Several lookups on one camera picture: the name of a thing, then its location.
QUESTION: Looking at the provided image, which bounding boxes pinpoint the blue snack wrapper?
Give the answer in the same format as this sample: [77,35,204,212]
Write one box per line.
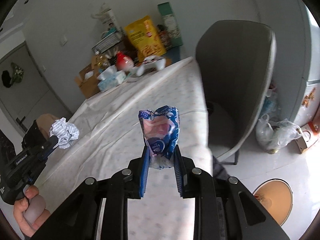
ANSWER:
[138,105,180,170]

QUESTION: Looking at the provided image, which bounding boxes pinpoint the printed paper ball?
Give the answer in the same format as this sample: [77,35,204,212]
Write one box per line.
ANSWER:
[49,118,80,149]

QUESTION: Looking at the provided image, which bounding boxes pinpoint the round trash bin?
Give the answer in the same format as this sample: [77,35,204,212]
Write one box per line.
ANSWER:
[253,178,293,226]

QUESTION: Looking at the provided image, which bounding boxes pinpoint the person's left hand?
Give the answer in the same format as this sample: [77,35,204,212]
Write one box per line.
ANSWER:
[13,185,50,239]

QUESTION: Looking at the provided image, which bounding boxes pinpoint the dark patterned trouser leg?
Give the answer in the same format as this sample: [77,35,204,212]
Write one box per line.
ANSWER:
[212,156,230,180]

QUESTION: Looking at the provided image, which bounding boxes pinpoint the white floral tablecloth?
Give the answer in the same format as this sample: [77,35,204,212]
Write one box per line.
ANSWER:
[36,57,212,239]

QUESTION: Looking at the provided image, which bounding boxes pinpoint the grey door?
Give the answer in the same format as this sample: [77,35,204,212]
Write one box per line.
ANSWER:
[1,42,72,135]

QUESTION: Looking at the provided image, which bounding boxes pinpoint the blue tissue box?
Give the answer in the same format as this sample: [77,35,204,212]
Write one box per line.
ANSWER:
[97,65,126,92]

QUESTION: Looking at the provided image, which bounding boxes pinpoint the clear plastic bag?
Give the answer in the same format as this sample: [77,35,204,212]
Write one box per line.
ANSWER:
[255,114,302,154]

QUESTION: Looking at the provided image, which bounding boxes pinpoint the open brown cardboard box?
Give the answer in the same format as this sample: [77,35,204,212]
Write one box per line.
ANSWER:
[74,63,100,99]

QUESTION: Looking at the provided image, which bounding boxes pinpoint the red white vase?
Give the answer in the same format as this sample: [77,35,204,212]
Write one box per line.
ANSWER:
[116,51,134,72]

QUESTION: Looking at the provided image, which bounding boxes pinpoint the white game controller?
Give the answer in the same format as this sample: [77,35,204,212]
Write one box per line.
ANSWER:
[135,55,166,76]

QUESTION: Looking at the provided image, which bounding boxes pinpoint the yellow snack bag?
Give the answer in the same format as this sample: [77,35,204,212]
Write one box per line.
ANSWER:
[125,15,167,62]

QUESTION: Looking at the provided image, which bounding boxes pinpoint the grey upholstered chair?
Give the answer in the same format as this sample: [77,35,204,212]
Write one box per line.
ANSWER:
[195,20,277,165]

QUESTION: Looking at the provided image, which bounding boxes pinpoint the orange white box on floor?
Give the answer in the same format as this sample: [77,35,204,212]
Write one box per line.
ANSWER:
[296,121,319,154]

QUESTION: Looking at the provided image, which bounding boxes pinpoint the green tall carton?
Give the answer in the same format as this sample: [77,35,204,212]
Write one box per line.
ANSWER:
[157,2,183,47]

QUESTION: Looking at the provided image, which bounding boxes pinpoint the white refrigerator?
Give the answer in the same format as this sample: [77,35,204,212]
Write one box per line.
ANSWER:
[254,0,319,126]

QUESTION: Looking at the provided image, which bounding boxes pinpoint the white paper bag with portrait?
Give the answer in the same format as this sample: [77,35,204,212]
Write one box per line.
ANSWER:
[91,3,121,33]

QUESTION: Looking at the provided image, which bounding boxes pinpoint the black wire basket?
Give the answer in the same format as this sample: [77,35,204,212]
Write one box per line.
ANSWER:
[92,31,124,55]

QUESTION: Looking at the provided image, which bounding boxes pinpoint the wall light switch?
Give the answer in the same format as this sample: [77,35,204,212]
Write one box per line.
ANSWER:
[59,35,68,47]

